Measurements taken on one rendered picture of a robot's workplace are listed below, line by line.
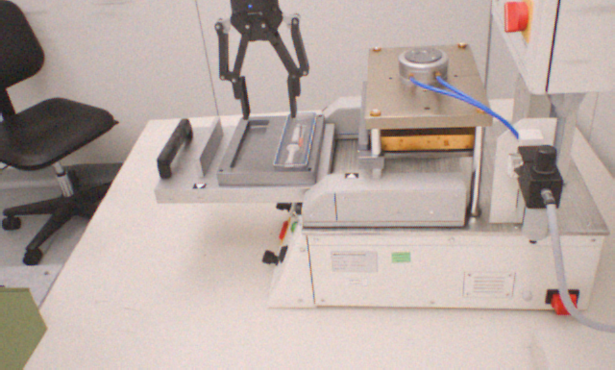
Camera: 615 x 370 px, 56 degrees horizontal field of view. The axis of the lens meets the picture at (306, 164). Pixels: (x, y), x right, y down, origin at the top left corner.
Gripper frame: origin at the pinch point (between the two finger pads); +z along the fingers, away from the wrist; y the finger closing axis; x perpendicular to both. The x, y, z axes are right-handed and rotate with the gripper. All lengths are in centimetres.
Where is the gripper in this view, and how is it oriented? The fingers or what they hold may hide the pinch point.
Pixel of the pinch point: (268, 101)
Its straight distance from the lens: 99.8
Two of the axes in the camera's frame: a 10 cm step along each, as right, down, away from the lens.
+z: 0.9, 8.4, 5.3
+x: -0.9, 5.4, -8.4
